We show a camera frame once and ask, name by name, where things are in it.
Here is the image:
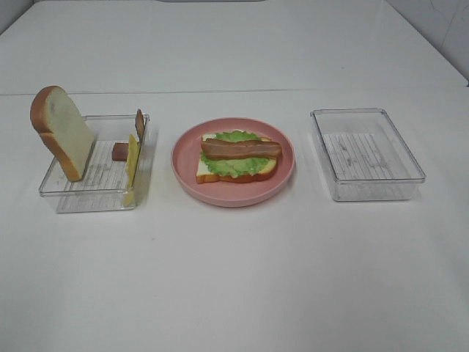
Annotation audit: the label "green lettuce leaf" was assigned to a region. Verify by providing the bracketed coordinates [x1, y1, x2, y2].
[196, 130, 277, 179]

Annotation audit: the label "bread slice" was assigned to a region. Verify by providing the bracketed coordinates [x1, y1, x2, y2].
[30, 86, 95, 182]
[196, 130, 282, 183]

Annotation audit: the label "bacon strip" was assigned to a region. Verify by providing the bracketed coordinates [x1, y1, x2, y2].
[111, 109, 145, 161]
[201, 139, 282, 160]

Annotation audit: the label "yellow cheese slice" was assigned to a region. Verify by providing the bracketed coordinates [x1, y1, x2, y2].
[123, 134, 141, 208]

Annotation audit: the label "pink round plate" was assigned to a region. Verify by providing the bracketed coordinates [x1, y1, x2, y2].
[171, 117, 295, 207]

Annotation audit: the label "right clear plastic tray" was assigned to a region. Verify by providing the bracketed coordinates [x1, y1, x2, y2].
[311, 108, 426, 202]

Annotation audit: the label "clear plastic tray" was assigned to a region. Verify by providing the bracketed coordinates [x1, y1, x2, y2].
[311, 108, 426, 202]
[39, 114, 158, 213]

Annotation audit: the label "left clear plastic tray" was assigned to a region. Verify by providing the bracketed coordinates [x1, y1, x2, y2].
[39, 114, 158, 213]

